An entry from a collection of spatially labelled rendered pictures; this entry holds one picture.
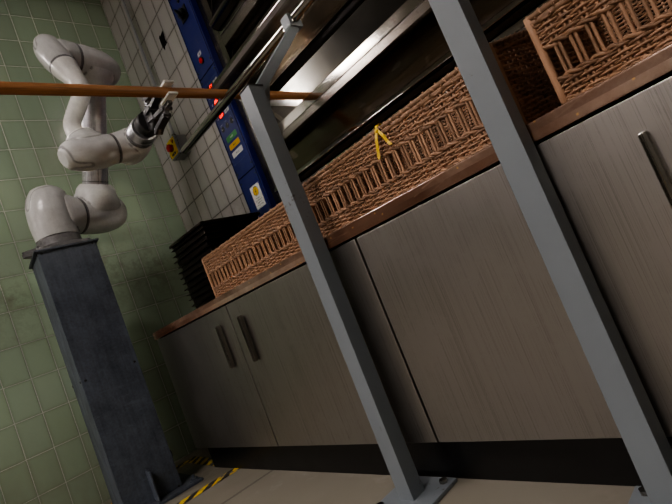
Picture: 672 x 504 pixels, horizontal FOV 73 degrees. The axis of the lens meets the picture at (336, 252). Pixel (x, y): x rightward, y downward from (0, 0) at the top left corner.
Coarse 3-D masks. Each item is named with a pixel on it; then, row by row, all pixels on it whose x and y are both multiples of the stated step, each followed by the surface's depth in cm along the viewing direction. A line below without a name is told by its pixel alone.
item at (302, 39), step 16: (288, 0) 149; (320, 0) 152; (336, 0) 154; (272, 16) 154; (304, 16) 158; (320, 16) 159; (256, 32) 162; (272, 32) 161; (304, 32) 165; (256, 48) 167; (304, 48) 174; (240, 64) 174; (288, 64) 181; (224, 80) 181; (256, 80) 186; (272, 80) 188
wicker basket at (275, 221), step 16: (272, 208) 124; (256, 224) 130; (272, 224) 126; (288, 224) 121; (240, 240) 138; (256, 240) 132; (272, 240) 127; (288, 240) 123; (208, 256) 152; (224, 256) 145; (240, 256) 165; (256, 256) 134; (272, 256) 129; (288, 256) 124; (208, 272) 154; (224, 272) 148; (240, 272) 141; (256, 272) 136; (224, 288) 149
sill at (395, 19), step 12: (408, 0) 135; (420, 0) 133; (396, 12) 139; (408, 12) 136; (384, 24) 142; (396, 24) 140; (372, 36) 146; (384, 36) 143; (360, 48) 151; (372, 48) 148; (348, 60) 155; (336, 72) 160; (324, 84) 165; (312, 96) 170; (300, 108) 176; (288, 120) 182
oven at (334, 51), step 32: (256, 0) 180; (352, 0) 159; (384, 0) 160; (544, 0) 117; (224, 32) 198; (320, 32) 172; (352, 32) 172; (512, 32) 117; (224, 64) 202; (320, 64) 186; (416, 96) 140; (288, 128) 183
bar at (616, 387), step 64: (448, 0) 66; (256, 64) 132; (256, 128) 102; (512, 128) 63; (320, 256) 98; (576, 256) 62; (576, 320) 63; (640, 384) 62; (384, 448) 95; (640, 448) 61
